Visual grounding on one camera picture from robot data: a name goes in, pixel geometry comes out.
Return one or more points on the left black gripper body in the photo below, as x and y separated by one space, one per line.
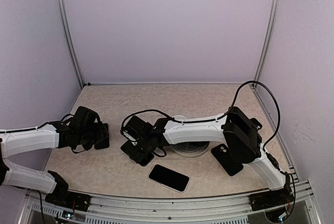
100 133

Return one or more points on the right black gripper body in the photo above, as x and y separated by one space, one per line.
144 147

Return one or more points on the pink phone case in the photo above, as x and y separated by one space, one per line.
169 185

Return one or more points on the black phone case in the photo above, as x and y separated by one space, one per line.
223 157

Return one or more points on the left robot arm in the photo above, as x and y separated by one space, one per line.
83 129

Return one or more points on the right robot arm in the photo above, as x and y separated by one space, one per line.
233 129

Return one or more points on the white grey ceramic plate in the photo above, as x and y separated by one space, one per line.
190 149

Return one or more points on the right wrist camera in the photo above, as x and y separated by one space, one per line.
136 129

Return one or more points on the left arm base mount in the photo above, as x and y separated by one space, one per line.
69 199

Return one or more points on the front aluminium rail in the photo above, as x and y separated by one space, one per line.
235 208

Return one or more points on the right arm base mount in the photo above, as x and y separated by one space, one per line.
269 199

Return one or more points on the left aluminium frame post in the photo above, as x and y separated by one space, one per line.
70 44

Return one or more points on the aluminium frame post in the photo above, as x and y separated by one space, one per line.
268 35
70 44

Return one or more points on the right aluminium frame post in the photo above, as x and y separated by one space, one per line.
268 35

